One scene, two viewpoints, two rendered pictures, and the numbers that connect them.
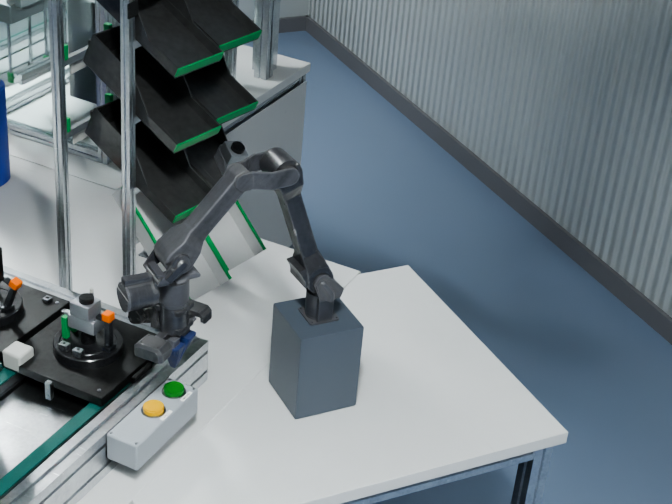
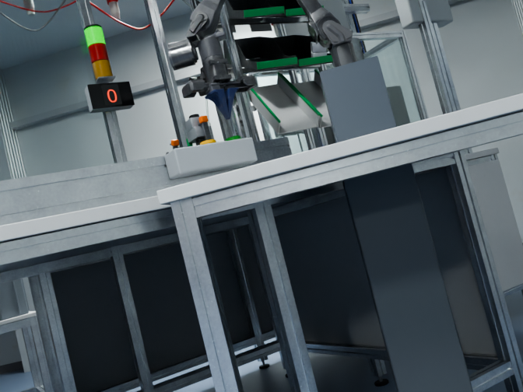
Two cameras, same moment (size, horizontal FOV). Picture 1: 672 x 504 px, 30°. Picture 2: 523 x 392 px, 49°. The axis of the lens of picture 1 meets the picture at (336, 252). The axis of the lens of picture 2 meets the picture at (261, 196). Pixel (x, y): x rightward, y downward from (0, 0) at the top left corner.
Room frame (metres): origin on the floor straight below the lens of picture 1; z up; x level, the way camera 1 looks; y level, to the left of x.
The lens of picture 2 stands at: (0.82, -0.55, 0.72)
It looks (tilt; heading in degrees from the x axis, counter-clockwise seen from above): 4 degrees up; 35
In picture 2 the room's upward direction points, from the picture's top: 14 degrees counter-clockwise
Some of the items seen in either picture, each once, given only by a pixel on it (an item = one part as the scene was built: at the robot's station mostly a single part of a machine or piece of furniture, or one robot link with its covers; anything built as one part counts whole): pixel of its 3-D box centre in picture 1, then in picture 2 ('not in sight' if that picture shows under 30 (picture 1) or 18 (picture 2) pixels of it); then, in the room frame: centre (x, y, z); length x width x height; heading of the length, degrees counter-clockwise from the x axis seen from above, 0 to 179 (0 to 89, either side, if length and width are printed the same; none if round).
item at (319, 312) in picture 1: (318, 301); (344, 59); (2.13, 0.03, 1.09); 0.07 x 0.07 x 0.06; 28
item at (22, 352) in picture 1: (18, 356); not in sight; (2.01, 0.61, 0.97); 0.05 x 0.05 x 0.04; 66
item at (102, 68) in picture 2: not in sight; (103, 71); (1.93, 0.67, 1.29); 0.05 x 0.05 x 0.05
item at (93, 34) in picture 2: not in sight; (95, 37); (1.93, 0.67, 1.39); 0.05 x 0.05 x 0.05
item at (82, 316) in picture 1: (82, 310); (195, 127); (2.06, 0.49, 1.06); 0.08 x 0.04 x 0.07; 66
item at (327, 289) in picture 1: (320, 278); (337, 36); (2.12, 0.03, 1.15); 0.09 x 0.07 x 0.06; 32
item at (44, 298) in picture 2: not in sight; (258, 291); (3.29, 1.36, 0.43); 2.20 x 0.38 x 0.86; 156
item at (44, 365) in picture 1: (88, 352); not in sight; (2.06, 0.48, 0.96); 0.24 x 0.24 x 0.02; 66
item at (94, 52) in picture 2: not in sight; (99, 54); (1.93, 0.67, 1.34); 0.05 x 0.05 x 0.05
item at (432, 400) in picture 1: (301, 385); (369, 157); (2.17, 0.05, 0.84); 0.90 x 0.70 x 0.03; 118
